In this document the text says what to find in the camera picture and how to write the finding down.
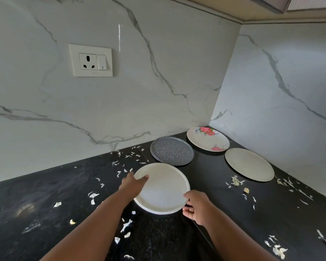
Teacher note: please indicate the black countertop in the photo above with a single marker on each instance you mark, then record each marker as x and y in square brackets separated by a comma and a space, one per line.
[43, 192]

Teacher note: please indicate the person's left hand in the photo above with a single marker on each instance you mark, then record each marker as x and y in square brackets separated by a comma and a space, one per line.
[133, 186]

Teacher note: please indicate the person's left forearm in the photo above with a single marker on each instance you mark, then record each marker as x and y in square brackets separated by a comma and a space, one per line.
[92, 231]

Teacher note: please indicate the white socket with switch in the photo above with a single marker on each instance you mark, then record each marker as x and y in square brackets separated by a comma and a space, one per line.
[89, 70]

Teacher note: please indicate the person's right forearm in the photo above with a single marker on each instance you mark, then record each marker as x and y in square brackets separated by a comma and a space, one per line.
[233, 241]

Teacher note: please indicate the beige wall cabinet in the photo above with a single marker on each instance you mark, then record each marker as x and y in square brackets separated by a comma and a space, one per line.
[260, 8]

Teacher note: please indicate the white pink flower plate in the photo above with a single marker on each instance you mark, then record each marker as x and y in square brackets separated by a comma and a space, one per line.
[203, 141]

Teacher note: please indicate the large white plate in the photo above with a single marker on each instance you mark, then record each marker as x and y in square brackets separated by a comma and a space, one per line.
[163, 187]

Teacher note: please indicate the person's right hand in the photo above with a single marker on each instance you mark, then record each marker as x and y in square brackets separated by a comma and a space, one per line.
[201, 207]

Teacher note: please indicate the plain beige small plate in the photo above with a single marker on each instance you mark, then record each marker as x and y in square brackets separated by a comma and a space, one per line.
[250, 164]

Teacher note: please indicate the grey speckled steel plate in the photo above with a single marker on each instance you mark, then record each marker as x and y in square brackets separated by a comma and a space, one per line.
[171, 150]

